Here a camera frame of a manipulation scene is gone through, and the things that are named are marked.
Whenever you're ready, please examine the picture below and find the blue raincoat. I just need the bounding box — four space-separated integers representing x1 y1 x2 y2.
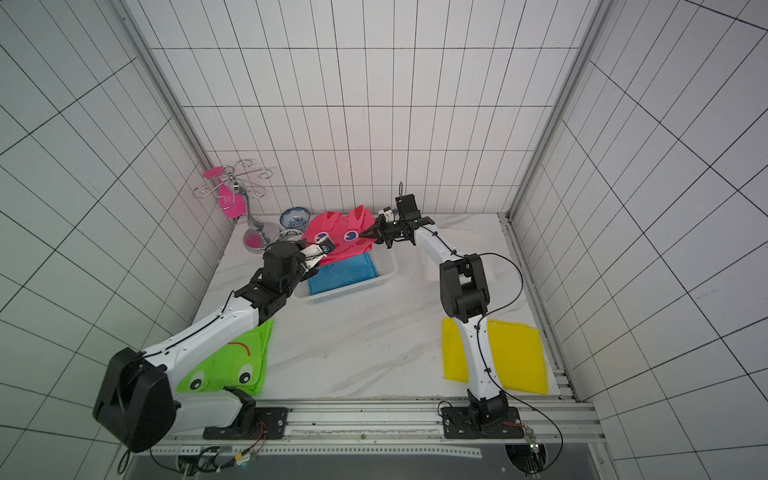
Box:
308 253 378 295

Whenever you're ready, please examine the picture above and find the pink bunny raincoat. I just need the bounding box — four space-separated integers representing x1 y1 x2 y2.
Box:
303 205 375 266

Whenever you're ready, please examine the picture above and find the white plastic basket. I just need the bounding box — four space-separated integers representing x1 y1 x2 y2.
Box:
293 246 399 304

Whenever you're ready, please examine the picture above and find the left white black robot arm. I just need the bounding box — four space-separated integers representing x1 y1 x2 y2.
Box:
92 238 335 453

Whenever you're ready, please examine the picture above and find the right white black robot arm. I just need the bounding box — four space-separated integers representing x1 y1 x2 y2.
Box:
362 194 509 436

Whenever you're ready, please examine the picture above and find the green frog folded raincoat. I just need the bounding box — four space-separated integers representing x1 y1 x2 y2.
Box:
176 320 274 396

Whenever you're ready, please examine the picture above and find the yellow folded raincoat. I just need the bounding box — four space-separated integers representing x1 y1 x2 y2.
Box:
442 318 549 395

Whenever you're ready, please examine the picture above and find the blue white bowl lower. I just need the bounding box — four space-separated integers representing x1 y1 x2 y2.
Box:
274 229 304 242

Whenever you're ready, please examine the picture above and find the blue white bowl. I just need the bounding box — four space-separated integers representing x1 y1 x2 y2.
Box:
274 229 304 242
279 207 311 231

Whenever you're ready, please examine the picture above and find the blue white bowl upper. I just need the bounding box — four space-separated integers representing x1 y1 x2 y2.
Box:
279 207 311 231

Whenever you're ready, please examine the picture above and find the pink wine glass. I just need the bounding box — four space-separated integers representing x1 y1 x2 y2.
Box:
203 166 248 219

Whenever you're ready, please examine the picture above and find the silver glass holder stand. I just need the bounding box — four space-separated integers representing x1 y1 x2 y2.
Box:
193 159 279 254

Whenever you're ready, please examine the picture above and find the left base wiring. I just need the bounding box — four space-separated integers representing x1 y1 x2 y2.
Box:
116 419 268 477

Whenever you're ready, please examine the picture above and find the base wiring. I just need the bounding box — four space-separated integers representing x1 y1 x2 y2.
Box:
503 389 565 475
116 419 268 477

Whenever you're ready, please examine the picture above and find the right base wiring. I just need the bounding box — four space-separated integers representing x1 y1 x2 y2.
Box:
503 389 565 475

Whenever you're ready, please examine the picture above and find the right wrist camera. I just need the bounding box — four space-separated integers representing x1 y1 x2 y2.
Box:
379 207 396 223

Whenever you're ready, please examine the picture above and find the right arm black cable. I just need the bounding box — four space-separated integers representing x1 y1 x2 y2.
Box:
443 230 527 325

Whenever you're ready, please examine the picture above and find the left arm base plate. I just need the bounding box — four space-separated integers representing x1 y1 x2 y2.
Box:
203 407 289 441

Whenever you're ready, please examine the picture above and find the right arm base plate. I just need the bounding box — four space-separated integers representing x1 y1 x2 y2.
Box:
438 404 525 440

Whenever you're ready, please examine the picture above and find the aluminium mounting rail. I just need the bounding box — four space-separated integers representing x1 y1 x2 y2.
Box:
134 398 604 448

